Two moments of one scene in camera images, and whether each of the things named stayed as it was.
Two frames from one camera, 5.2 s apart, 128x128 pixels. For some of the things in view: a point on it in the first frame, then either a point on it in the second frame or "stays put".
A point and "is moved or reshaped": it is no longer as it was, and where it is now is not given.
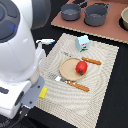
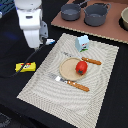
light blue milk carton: x=82 y=43 stays put
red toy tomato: x=81 y=67 stays put
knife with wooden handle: x=82 y=58 stays put
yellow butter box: x=43 y=92 is moved or reshaped
